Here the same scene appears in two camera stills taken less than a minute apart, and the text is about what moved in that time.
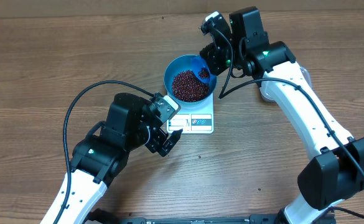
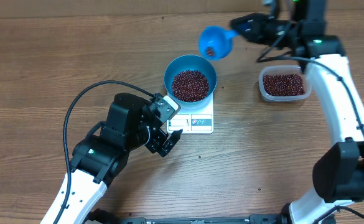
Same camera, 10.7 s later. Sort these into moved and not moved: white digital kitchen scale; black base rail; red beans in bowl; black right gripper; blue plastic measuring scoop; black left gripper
Moved: black right gripper; blue plastic measuring scoop
Not moved: black left gripper; white digital kitchen scale; red beans in bowl; black base rail
